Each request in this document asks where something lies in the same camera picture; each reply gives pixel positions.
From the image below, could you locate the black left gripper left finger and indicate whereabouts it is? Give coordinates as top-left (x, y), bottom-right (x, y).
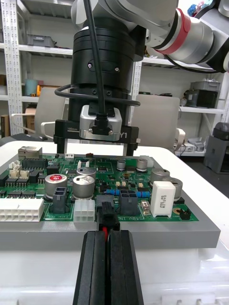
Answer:
top-left (73, 230), bottom-right (109, 305)

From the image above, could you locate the pale grey office chair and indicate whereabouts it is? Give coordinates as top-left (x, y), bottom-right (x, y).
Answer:
top-left (130, 94), bottom-right (186, 153)
top-left (10, 87), bottom-right (70, 142)

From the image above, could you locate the white metal shelf with goods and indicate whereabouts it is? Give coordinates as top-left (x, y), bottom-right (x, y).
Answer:
top-left (0, 0), bottom-right (75, 139)
top-left (132, 56), bottom-right (229, 158)

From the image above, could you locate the dark grey cabinet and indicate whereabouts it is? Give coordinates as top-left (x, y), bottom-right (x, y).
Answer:
top-left (203, 122), bottom-right (229, 174)

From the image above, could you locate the red black green cable bundle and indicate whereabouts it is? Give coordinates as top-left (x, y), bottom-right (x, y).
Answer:
top-left (96, 201), bottom-right (120, 242)

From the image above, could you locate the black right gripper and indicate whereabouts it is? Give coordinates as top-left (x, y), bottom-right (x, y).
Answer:
top-left (53, 94), bottom-right (139, 157)

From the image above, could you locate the green circuit board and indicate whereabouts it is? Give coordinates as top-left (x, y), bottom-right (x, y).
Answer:
top-left (0, 145), bottom-right (221, 251)

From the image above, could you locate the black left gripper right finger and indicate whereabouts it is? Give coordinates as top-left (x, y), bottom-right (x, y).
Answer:
top-left (108, 230), bottom-right (145, 305)

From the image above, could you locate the pale blue artificial flower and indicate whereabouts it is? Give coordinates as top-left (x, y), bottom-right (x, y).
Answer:
top-left (187, 0), bottom-right (206, 17)

